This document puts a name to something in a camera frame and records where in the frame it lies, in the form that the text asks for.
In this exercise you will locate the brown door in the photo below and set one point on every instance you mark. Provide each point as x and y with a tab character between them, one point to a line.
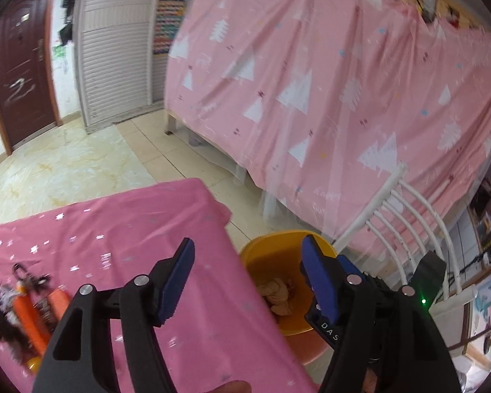
20	49

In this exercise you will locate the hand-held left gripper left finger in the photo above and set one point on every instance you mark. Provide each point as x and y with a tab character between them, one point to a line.
176	278

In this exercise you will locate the pink star-print tablecloth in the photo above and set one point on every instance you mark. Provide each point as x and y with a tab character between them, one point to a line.
106	233

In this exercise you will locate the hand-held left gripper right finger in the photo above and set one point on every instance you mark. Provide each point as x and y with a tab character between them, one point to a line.
319	278

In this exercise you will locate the white metal chair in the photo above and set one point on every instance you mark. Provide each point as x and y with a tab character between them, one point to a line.
392	188

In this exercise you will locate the brown snack wrapper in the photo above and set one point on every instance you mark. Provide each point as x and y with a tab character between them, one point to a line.
45	311

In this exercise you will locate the long orange stick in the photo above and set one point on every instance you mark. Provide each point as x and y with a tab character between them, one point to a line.
28	319

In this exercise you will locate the white table leg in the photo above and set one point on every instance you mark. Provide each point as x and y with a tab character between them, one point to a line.
239	172
270	204
172	125

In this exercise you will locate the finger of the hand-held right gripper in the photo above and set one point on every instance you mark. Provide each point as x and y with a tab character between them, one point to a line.
347	264

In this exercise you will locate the white wrapper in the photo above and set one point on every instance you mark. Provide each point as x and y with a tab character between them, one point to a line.
4	294

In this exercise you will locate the yellow plastic bucket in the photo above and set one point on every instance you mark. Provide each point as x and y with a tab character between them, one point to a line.
270	254

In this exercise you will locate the beige tissue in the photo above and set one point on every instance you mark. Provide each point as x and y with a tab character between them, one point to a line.
276	290

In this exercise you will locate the white louvered door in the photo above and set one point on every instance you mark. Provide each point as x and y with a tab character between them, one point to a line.
114	49

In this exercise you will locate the black hair clump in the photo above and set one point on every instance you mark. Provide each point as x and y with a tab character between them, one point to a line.
2	325

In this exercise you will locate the short orange stick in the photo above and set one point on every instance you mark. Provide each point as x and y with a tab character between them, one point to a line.
58	298

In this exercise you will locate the person's left hand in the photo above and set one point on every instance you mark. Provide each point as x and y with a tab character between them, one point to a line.
229	388

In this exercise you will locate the small yellow ball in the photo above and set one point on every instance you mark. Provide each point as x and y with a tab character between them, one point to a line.
34	364

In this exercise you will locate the colourful wall poster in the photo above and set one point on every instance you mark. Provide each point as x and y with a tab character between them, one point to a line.
170	24

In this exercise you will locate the pink tree-print sheet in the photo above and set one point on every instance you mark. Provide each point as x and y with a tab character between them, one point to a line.
311	49

